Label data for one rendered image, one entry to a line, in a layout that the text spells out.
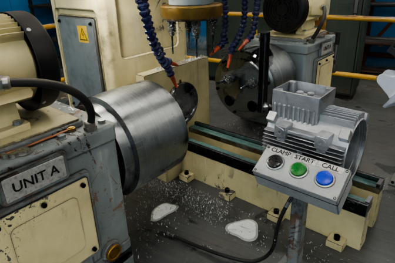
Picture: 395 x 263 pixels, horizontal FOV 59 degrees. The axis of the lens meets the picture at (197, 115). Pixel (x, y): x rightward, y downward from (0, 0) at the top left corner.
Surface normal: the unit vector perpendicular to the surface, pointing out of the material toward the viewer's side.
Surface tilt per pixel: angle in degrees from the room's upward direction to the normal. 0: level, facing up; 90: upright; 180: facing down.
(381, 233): 0
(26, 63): 80
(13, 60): 74
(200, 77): 90
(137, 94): 21
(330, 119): 88
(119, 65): 90
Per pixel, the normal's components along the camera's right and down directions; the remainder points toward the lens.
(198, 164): -0.64, 0.31
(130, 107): 0.38, -0.67
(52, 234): 0.76, 0.22
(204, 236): -0.04, -0.92
